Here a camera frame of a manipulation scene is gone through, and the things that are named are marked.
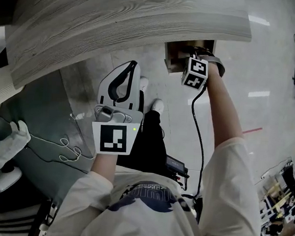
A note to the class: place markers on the person's right forearm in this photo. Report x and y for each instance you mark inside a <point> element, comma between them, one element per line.
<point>222,108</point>

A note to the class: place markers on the grey wooden desk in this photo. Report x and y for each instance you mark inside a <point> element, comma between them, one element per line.
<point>93,33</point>

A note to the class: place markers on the person's white shoe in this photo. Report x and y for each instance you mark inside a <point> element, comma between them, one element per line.
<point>143,83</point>
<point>157,105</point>

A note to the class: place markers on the person's black trousers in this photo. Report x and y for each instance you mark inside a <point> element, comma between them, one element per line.
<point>148,140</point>

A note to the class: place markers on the wooden frame rack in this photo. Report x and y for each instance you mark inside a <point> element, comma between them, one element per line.
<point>284,198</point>

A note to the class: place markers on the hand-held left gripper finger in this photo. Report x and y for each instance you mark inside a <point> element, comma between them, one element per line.
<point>105,85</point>
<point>136,88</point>

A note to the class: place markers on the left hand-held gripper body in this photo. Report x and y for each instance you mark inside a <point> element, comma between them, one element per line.
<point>112,140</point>

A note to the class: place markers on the red floor tape strip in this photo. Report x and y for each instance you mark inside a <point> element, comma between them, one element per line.
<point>253,129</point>

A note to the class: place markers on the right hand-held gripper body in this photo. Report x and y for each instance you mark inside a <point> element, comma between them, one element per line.
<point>198,68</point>

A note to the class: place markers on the brown wooden drawer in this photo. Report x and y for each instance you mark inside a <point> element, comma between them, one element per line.
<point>174,54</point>

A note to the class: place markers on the white rounded plastic shell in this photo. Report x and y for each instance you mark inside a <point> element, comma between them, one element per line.
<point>7,179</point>

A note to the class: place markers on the person's left forearm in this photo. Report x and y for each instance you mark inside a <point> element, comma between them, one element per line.
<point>103,167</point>

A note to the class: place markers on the person's left white shoe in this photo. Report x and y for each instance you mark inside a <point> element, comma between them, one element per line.
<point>143,83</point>

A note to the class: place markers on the person's white printed shirt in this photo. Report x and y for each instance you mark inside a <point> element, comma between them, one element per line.
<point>154,218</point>

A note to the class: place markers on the person's right white shoe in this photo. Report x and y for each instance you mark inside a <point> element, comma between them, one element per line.
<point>157,105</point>

